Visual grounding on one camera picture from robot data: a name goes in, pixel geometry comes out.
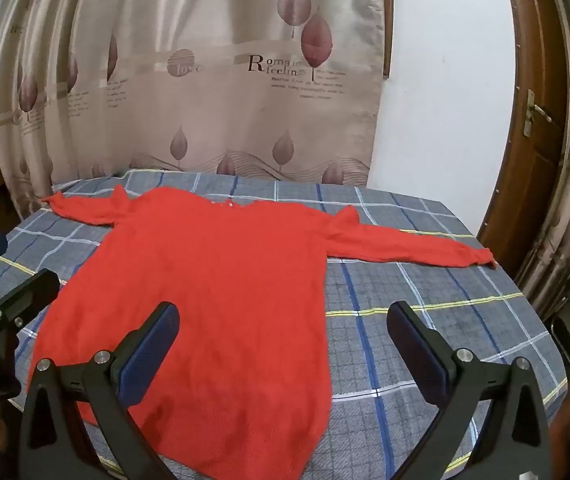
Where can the brown wooden door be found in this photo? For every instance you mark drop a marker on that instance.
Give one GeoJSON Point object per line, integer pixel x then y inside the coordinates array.
{"type": "Point", "coordinates": [525, 160]}

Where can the red knit sweater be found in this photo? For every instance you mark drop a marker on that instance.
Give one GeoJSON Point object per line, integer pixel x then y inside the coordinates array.
{"type": "Point", "coordinates": [215, 300]}

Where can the beige leaf print curtain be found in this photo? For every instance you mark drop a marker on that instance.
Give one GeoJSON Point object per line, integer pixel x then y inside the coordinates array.
{"type": "Point", "coordinates": [205, 60]}

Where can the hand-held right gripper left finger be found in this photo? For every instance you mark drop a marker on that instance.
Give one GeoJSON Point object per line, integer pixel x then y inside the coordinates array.
{"type": "Point", "coordinates": [149, 352]}

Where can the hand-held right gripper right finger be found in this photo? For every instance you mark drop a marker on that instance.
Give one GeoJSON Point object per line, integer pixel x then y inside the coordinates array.
{"type": "Point", "coordinates": [421, 356]}

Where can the grey plaid bed sheet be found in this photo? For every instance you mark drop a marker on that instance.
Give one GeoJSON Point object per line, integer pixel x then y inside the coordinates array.
{"type": "Point", "coordinates": [405, 280]}

